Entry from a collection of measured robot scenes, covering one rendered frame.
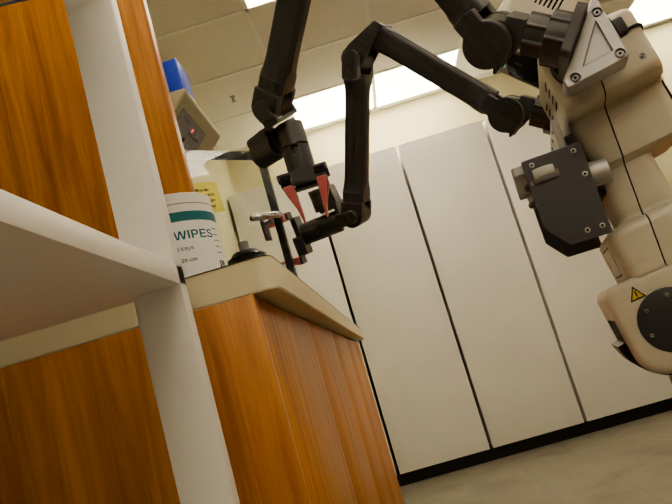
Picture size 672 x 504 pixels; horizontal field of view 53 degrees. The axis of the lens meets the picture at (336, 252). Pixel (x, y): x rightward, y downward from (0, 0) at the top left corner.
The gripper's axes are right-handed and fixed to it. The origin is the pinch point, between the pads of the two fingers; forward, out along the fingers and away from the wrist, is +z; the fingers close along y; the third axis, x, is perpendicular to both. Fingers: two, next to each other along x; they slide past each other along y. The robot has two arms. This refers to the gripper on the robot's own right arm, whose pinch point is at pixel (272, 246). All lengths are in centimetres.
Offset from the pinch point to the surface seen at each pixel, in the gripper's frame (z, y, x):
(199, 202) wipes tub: -17, 9, 82
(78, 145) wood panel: 22, 36, 36
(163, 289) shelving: -24, -1, 117
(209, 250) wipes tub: -16, 2, 84
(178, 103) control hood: 1.4, 38.3, 23.5
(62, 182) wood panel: 27, 29, 39
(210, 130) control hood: 4.1, 34.4, 0.6
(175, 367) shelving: -23, -7, 119
